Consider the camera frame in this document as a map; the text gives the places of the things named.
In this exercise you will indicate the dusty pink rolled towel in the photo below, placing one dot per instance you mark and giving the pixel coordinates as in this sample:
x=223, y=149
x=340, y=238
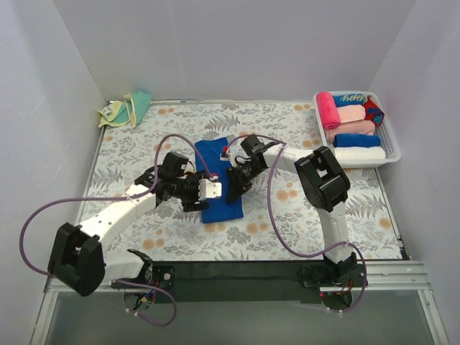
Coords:
x=357, y=127

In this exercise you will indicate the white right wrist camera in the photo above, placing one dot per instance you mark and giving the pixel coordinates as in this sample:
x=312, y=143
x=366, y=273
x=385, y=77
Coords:
x=225, y=154

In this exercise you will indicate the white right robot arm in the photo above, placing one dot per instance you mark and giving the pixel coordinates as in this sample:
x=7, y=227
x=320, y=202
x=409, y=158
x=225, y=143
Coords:
x=324, y=184

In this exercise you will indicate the floral patterned table mat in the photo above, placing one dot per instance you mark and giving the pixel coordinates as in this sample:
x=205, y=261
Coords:
x=169, y=233

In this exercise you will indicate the green yellow cloth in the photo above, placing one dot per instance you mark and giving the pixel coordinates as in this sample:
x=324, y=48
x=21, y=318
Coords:
x=129, y=111

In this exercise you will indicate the hot pink rolled towel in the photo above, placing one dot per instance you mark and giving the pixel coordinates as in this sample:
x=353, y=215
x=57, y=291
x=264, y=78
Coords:
x=328, y=112

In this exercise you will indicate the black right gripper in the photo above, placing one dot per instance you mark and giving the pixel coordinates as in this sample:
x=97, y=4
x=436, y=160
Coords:
x=238, y=177

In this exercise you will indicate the blue lettered rolled towel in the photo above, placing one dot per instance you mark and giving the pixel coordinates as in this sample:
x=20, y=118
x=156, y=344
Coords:
x=349, y=99

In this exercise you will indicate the white rolled towel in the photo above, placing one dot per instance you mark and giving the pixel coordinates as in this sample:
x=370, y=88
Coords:
x=359, y=153

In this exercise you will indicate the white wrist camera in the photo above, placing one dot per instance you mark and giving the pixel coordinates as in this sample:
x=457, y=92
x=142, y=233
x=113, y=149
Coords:
x=209, y=189
x=225, y=154

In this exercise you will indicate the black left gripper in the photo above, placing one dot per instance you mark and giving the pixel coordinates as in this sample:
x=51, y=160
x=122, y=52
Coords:
x=194, y=192

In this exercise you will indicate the red blue patterned cloth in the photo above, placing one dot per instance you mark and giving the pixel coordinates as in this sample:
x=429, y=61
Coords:
x=373, y=112

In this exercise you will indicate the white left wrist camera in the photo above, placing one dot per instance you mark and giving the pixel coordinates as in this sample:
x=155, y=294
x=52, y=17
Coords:
x=209, y=189

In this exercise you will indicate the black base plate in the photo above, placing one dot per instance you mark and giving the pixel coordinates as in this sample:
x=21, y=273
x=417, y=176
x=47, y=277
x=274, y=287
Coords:
x=234, y=281

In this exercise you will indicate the aluminium front rail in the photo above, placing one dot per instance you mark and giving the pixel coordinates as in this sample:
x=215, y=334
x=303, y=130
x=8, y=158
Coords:
x=383, y=274

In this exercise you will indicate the light pink rolled towel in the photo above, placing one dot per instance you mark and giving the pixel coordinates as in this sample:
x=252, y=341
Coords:
x=351, y=113

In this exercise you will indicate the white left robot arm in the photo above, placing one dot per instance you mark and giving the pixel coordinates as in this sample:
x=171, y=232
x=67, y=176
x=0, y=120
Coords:
x=80, y=255

